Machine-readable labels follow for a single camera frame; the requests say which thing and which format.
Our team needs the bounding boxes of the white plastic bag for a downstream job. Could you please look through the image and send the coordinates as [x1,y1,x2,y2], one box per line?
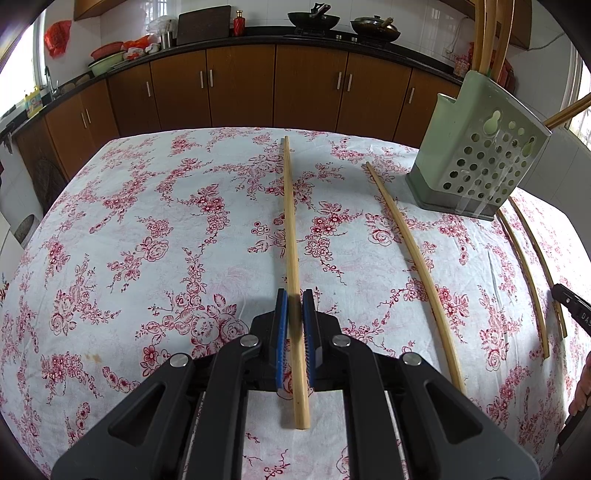
[145,15,174,35]

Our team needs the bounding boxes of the dark woven basket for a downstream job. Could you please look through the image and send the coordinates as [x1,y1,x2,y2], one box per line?
[31,154,68,215]

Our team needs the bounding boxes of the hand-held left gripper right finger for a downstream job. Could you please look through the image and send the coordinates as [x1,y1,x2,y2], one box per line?
[302,288,541,480]

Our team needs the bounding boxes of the black kitchen countertop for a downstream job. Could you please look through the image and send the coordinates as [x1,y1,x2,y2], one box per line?
[0,28,467,139]

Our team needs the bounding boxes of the barred window with white frame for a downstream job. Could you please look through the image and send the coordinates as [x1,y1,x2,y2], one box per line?
[566,44,591,151]

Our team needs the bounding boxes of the wooden lower cabinets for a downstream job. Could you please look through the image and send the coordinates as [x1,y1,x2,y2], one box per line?
[11,41,462,185]

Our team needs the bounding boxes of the red floral tablecloth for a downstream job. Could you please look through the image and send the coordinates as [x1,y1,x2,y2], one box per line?
[0,127,591,480]

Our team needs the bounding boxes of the dark cutting board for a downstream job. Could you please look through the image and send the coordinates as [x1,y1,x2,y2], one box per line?
[177,6,232,45]

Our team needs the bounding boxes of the black gas stove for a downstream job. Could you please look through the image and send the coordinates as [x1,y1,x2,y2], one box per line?
[284,28,402,44]

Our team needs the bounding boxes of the green enamel basin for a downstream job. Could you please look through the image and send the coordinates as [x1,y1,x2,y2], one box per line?
[88,51,127,77]

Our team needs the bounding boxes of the dark lidded wok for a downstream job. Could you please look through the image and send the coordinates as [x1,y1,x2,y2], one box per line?
[349,15,402,43]

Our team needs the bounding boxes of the green perforated utensil holder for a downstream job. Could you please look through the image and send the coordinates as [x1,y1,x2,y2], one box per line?
[405,69,553,221]

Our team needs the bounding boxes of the sliding window with grey frame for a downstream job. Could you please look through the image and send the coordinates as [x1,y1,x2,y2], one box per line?
[0,14,47,121]

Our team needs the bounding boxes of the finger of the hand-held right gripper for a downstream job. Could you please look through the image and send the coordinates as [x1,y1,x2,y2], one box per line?
[553,283,591,332]

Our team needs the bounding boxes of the red plastic basin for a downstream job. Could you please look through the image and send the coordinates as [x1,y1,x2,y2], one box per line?
[90,41,124,61]

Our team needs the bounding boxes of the person's right hand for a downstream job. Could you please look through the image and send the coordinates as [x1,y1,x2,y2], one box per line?
[569,350,591,417]

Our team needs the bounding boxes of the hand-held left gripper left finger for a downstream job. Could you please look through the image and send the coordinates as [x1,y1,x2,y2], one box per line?
[51,288,290,480]

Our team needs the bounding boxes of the red hanging plastic bag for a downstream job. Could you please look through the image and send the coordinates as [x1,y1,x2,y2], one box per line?
[44,20,72,58]

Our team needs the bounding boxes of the white round container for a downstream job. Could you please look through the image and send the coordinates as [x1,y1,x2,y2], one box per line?
[13,213,41,247]

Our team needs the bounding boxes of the crumpled red plastic bag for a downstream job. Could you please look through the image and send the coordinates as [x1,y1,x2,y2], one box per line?
[122,34,153,61]

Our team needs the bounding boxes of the black wok with handle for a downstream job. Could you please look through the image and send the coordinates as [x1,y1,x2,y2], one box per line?
[287,2,341,33]

